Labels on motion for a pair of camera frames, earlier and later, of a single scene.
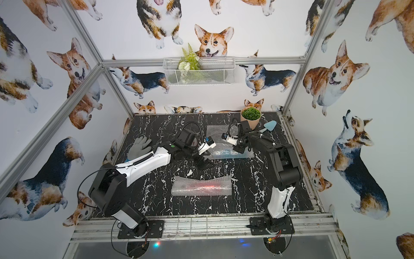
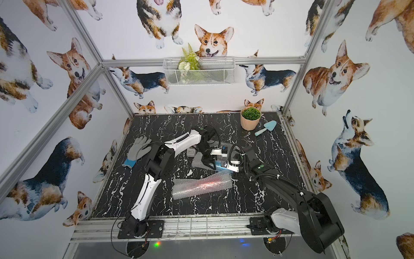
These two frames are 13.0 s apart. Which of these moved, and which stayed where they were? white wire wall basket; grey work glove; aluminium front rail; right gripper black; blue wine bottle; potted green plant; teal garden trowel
Moved: blue wine bottle; right gripper black
Stayed: white wire wall basket; aluminium front rail; potted green plant; grey work glove; teal garden trowel
